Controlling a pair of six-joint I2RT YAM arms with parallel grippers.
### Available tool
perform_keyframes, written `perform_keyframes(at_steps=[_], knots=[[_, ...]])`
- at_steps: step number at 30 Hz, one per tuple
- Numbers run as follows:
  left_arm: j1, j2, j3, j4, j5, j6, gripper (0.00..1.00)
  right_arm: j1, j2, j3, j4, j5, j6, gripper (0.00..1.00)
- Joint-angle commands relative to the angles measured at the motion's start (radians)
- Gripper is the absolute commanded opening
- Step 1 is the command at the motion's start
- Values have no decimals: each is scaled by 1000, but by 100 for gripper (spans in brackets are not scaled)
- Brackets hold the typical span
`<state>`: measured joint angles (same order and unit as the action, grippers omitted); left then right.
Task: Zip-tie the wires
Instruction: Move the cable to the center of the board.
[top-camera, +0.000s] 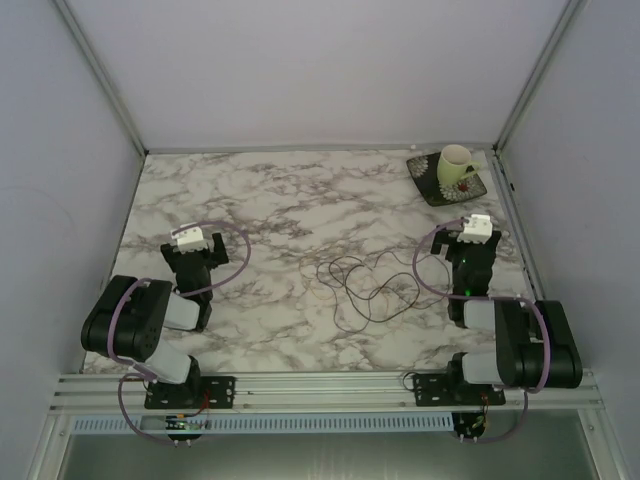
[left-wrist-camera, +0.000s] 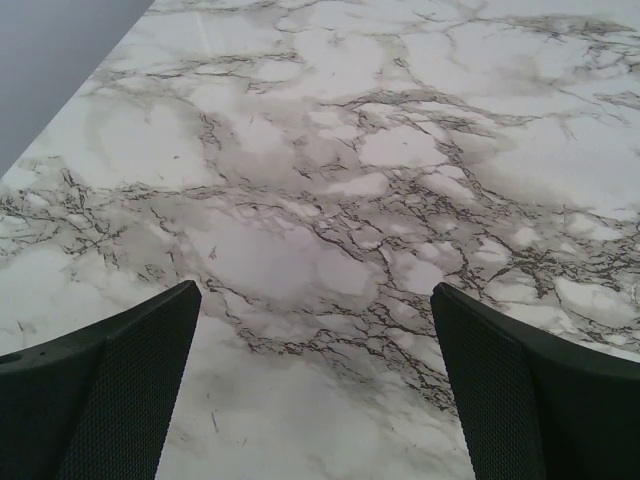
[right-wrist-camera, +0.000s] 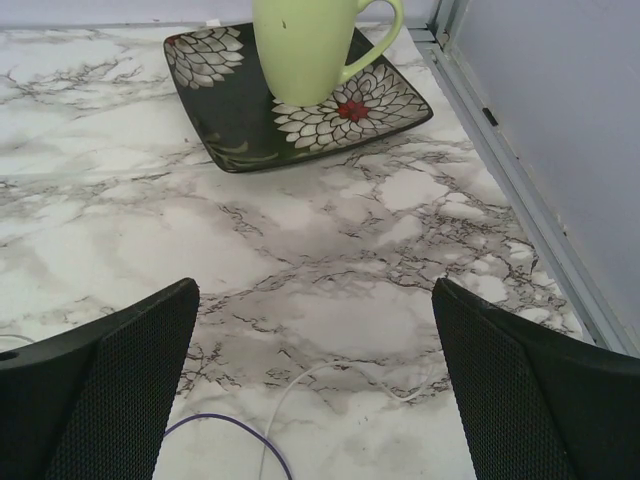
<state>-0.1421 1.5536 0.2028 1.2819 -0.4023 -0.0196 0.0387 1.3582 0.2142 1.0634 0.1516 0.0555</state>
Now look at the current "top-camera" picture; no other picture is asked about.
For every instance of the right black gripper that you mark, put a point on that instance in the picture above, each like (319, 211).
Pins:
(450, 238)

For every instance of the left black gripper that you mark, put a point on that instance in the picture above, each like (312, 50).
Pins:
(171, 253)

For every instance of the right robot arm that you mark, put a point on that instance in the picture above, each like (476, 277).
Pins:
(534, 345)

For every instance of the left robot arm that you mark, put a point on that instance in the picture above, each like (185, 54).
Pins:
(127, 321)

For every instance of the dark floral square plate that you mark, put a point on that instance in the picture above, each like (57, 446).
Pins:
(423, 172)

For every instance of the light green mug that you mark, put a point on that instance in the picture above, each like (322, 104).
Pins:
(455, 164)

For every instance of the left controller board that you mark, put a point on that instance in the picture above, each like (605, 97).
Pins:
(185, 429)

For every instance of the controller board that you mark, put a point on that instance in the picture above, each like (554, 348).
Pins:
(469, 427)
(185, 429)

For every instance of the right controller board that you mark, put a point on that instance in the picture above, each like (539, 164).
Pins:
(469, 427)

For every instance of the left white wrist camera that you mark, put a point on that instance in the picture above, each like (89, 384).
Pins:
(189, 238)

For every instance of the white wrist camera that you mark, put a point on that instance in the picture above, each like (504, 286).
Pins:
(189, 238)
(476, 229)

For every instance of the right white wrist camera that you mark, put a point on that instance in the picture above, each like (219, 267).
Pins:
(476, 229)

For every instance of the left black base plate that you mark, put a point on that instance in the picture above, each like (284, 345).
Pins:
(208, 392)

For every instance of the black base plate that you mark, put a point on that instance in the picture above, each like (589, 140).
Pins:
(432, 390)
(208, 392)

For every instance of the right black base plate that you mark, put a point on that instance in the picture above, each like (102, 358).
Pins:
(432, 390)

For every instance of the aluminium front rail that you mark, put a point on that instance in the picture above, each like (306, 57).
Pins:
(270, 392)

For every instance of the grey slotted cable duct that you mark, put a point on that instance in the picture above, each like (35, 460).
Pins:
(302, 423)

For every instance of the left aluminium corner post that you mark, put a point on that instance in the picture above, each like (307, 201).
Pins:
(101, 74)

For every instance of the aluminium corner post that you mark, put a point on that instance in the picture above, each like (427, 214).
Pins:
(101, 74)
(569, 13)

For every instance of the right aluminium corner post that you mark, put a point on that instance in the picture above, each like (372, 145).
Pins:
(569, 13)

